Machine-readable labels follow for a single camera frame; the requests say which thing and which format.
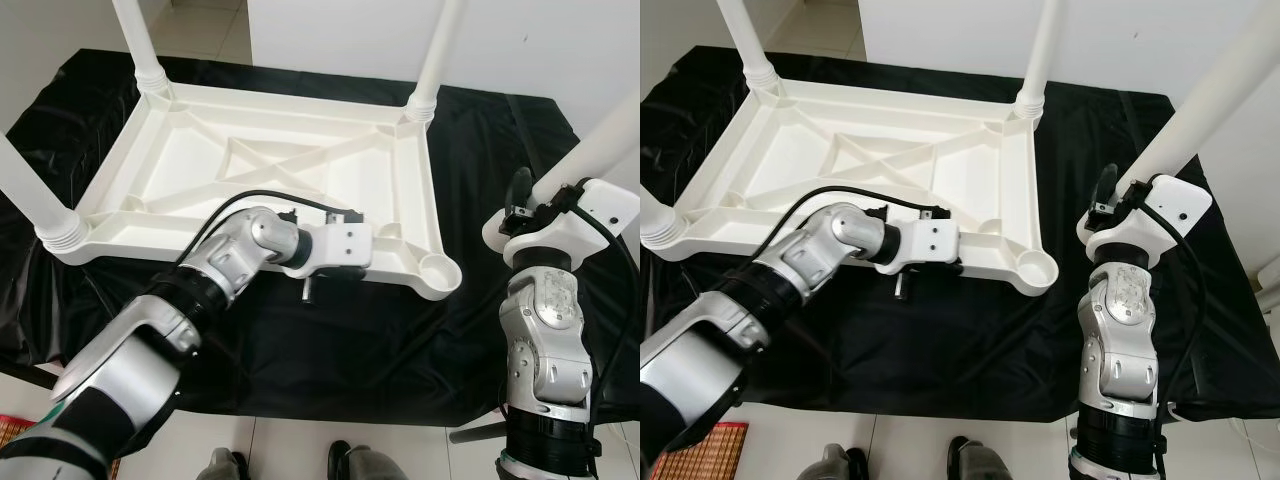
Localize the red woven mat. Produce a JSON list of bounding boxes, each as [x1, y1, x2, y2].
[[0, 415, 39, 453], [650, 420, 749, 480]]

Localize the grey robot foot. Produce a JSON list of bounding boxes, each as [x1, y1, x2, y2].
[[800, 445, 851, 480], [945, 437, 1011, 480], [205, 450, 251, 480], [328, 440, 401, 480]]

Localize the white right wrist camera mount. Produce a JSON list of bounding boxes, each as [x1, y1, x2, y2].
[[1085, 175, 1213, 266], [503, 178, 641, 269]]

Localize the grey right robot foot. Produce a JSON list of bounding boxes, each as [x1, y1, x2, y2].
[[328, 440, 401, 480], [945, 437, 1011, 480]]

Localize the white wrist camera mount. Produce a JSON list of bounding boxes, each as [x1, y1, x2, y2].
[[298, 222, 374, 276], [503, 178, 641, 269], [1085, 175, 1213, 266], [885, 218, 961, 271]]

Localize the white plastic children table top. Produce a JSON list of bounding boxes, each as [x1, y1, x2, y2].
[[640, 75, 1059, 296], [40, 75, 463, 301]]

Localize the black table cloth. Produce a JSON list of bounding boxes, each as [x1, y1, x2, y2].
[[640, 45, 1261, 426], [0, 50, 641, 421]]

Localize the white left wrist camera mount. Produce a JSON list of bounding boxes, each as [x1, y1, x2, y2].
[[298, 222, 374, 276], [885, 218, 961, 271]]

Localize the grey left robot foot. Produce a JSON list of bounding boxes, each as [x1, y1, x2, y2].
[[205, 450, 251, 480], [800, 445, 851, 480]]

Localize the white plastic table leg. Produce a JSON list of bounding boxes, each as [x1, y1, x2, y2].
[[1012, 0, 1063, 119], [112, 0, 171, 99], [718, 0, 776, 96], [482, 85, 641, 251], [640, 185, 691, 251], [405, 0, 466, 123], [0, 130, 89, 251], [1078, 10, 1280, 241]]

